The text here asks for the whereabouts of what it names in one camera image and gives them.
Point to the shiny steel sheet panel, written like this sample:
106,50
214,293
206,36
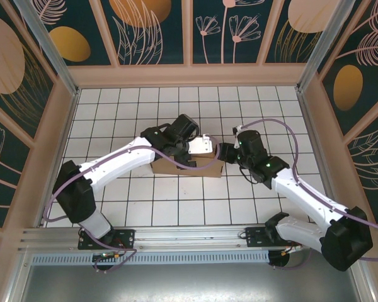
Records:
189,283

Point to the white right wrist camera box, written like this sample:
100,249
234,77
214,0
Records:
238,129

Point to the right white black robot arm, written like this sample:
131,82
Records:
308,195

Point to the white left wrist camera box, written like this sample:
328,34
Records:
201,145

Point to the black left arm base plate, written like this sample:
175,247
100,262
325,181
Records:
126,236

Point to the aluminium corner post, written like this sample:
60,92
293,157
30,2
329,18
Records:
49,47
318,47

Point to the small green circuit board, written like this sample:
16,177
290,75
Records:
105,255

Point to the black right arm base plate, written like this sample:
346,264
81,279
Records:
255,236

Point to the aluminium frame bar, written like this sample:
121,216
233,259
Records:
365,286
20,280

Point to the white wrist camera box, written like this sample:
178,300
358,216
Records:
201,145
238,129

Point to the brown cardboard paper box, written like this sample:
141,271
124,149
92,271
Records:
163,170

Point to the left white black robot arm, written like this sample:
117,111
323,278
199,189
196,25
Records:
123,157

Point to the aluminium front rail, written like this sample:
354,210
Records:
189,234

